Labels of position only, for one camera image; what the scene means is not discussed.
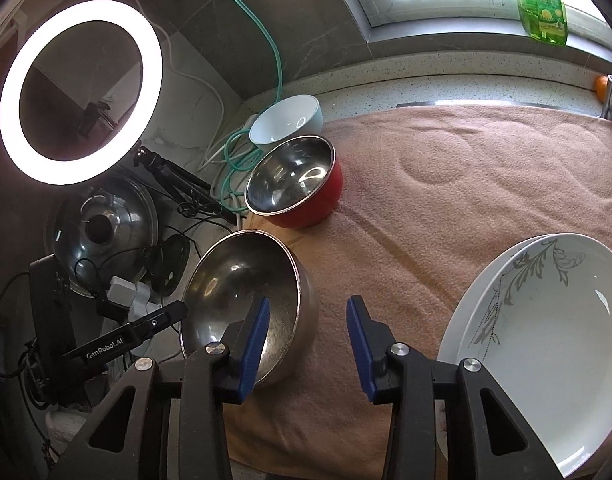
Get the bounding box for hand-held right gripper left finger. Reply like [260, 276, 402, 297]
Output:
[48, 296, 271, 480]

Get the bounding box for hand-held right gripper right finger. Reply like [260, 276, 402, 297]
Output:
[346, 296, 566, 480]

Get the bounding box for white power cable with plug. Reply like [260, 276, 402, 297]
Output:
[163, 35, 257, 211]

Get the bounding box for black tripod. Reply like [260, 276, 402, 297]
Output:
[133, 146, 237, 223]

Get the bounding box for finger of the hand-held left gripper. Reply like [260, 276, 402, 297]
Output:
[128, 301, 189, 342]

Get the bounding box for white cloth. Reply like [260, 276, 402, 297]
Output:
[43, 407, 94, 461]

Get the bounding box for red steel bowl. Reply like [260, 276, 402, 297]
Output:
[244, 135, 344, 230]

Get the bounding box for black cable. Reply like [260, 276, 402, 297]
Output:
[176, 200, 227, 221]

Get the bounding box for steel pot lid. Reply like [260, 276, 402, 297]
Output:
[45, 175, 161, 298]

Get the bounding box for brown steel bowl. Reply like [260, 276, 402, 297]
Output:
[179, 230, 320, 388]

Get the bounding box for ring light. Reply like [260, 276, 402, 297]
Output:
[0, 0, 164, 186]

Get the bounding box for green dish soap bottle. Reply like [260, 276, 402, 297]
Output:
[516, 0, 569, 47]

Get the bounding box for teal cable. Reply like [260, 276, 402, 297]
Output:
[201, 0, 287, 211]

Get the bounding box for white power adapter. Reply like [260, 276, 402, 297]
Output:
[106, 275, 152, 321]

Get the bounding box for pink towel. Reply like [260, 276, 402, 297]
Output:
[221, 104, 612, 480]

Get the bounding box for light blue bowl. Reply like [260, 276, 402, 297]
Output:
[249, 95, 324, 148]

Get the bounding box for white leaf pattern plate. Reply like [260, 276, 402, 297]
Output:
[436, 232, 612, 478]

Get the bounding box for dark round object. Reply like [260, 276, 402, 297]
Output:
[153, 235, 191, 306]

